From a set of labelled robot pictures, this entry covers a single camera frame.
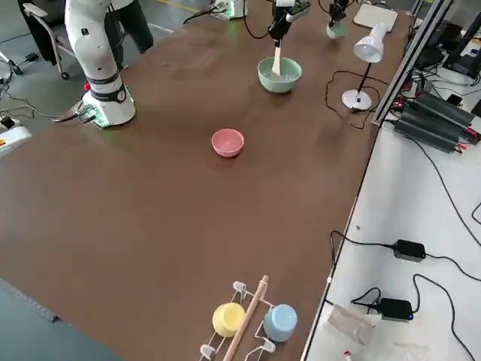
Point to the cream spoon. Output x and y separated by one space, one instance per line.
277 62

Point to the black power adapter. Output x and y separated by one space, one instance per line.
409 250
396 309

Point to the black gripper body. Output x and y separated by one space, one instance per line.
339 3
281 14

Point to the wooden rod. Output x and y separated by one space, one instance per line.
248 312

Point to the pink bowl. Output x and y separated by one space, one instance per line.
227 144

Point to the black power supply unit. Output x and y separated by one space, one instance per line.
436 120

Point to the clear plastic bag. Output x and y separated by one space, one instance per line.
349 323

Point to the white desk lamp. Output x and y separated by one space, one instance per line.
370 47

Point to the grey office chair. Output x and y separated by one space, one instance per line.
41 22

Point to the small red-capped bottle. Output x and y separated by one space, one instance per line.
347 355

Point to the yellow cup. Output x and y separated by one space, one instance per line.
228 319

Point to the large green bowl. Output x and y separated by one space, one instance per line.
280 84

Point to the white box with yellow sticker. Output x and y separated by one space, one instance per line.
11 139

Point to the small green bowl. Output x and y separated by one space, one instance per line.
336 32

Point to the blue cup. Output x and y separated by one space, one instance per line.
280 323

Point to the white tray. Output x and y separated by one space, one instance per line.
376 17

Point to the aluminium frame post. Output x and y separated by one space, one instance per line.
409 60

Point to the white power strip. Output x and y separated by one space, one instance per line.
7 122

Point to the green circuit board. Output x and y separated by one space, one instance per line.
302 7

